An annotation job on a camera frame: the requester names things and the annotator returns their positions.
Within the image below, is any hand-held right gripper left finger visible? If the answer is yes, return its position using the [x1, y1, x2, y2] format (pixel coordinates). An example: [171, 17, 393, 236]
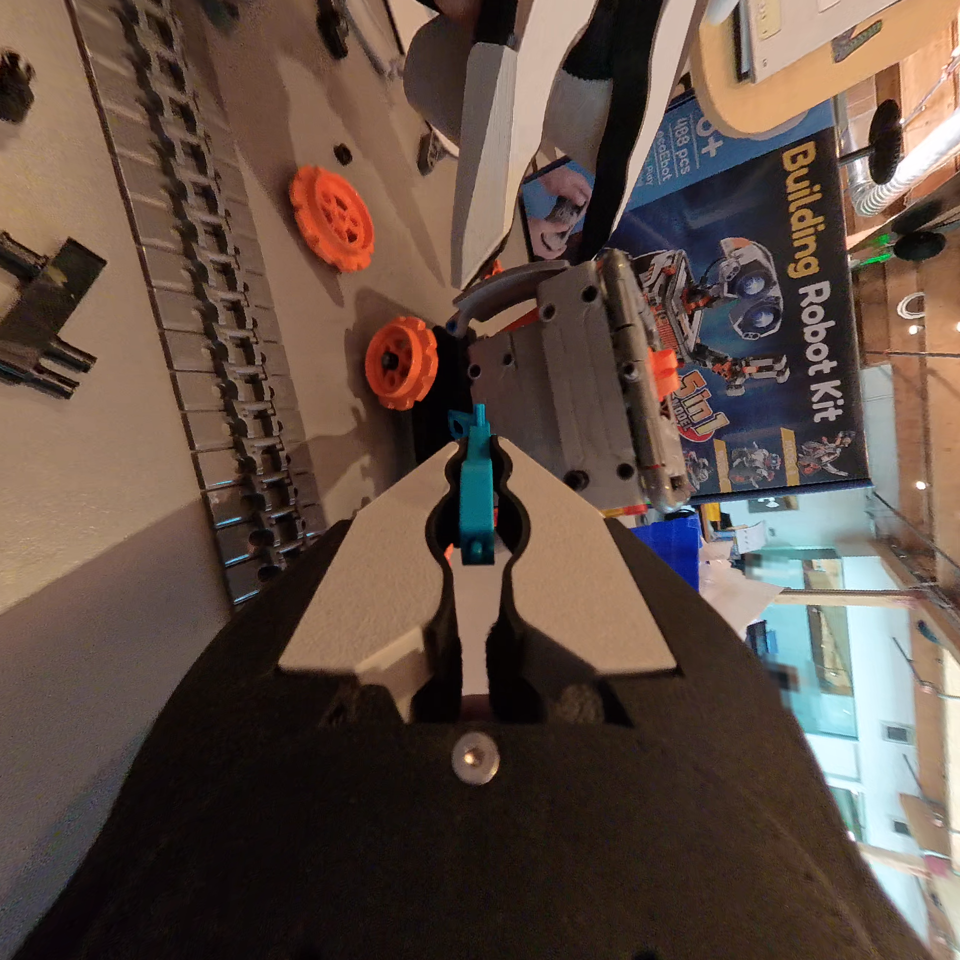
[278, 438, 472, 714]

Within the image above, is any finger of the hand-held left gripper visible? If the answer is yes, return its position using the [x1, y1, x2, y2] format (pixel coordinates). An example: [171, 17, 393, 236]
[450, 0, 598, 289]
[543, 0, 703, 253]

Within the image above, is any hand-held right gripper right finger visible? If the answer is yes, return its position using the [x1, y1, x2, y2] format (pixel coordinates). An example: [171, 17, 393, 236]
[488, 438, 679, 714]

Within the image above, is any blue plastic bin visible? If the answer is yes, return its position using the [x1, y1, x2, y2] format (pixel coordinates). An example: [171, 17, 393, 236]
[630, 515, 706, 594]

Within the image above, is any teal plastic wrench tool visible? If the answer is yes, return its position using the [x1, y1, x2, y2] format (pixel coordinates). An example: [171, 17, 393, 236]
[447, 402, 504, 568]

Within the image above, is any grey toy robot vehicle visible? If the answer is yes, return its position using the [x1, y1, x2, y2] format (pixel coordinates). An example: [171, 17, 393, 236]
[365, 248, 709, 519]

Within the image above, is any wooden desk riser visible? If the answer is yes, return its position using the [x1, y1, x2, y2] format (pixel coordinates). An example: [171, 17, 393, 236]
[687, 0, 909, 141]

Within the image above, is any orange gear wheel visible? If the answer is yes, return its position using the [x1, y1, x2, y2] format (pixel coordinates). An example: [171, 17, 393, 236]
[290, 165, 376, 274]

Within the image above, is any robot kit box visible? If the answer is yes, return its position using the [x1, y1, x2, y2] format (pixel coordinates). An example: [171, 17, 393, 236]
[518, 93, 874, 499]

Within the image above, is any black pendant lamp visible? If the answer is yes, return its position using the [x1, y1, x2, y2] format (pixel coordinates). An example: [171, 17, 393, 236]
[897, 225, 949, 264]
[870, 98, 904, 174]

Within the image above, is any black lever with grey axle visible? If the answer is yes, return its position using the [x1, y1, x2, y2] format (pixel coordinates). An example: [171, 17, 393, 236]
[0, 233, 109, 399]

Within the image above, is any grey track chain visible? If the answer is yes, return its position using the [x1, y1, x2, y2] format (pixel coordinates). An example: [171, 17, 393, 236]
[68, 0, 324, 609]

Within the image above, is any silver ventilation duct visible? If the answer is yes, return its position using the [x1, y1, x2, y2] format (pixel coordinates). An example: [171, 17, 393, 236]
[848, 105, 960, 226]

